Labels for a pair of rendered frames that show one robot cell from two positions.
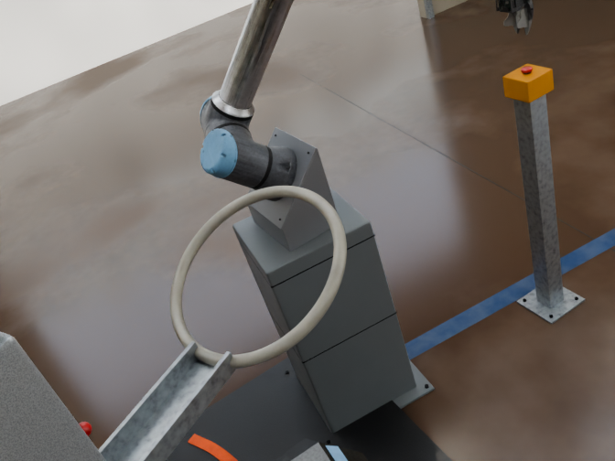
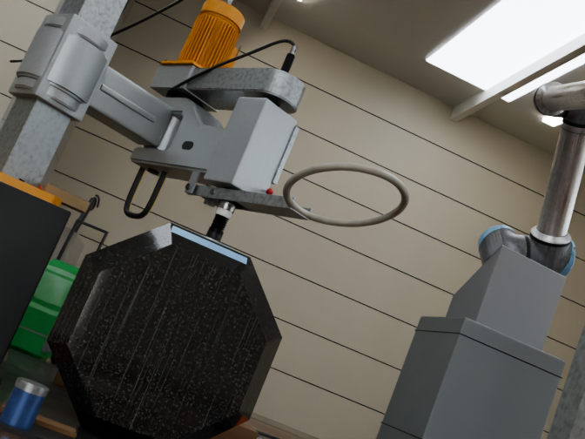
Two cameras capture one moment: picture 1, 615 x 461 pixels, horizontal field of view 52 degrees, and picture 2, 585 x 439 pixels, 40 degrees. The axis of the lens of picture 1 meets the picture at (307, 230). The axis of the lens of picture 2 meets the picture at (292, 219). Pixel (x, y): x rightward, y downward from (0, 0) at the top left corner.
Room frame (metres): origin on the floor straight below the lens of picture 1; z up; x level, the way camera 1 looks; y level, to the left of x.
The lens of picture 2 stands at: (1.30, -2.89, 0.44)
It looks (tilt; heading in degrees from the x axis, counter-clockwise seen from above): 11 degrees up; 94
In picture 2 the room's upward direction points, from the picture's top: 22 degrees clockwise
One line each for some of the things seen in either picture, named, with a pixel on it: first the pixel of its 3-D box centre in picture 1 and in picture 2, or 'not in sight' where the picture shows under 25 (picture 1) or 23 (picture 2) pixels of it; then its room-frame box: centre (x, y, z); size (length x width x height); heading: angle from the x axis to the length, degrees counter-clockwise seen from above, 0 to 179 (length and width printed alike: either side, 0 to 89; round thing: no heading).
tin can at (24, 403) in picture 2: not in sight; (24, 403); (0.61, -0.41, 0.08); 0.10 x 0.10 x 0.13
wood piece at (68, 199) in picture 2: not in sight; (64, 198); (0.10, 0.63, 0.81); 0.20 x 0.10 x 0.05; 27
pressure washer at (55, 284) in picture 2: not in sight; (58, 287); (-0.16, 1.98, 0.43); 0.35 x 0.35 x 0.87; 4
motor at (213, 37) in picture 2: not in sight; (212, 44); (0.32, 1.07, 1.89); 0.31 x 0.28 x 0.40; 47
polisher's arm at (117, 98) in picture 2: not in sight; (97, 91); (-0.01, 0.74, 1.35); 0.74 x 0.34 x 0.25; 45
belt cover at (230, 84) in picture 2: not in sight; (226, 92); (0.53, 0.85, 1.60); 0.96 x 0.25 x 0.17; 137
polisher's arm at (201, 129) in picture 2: not in sight; (198, 150); (0.51, 0.88, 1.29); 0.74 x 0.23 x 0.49; 137
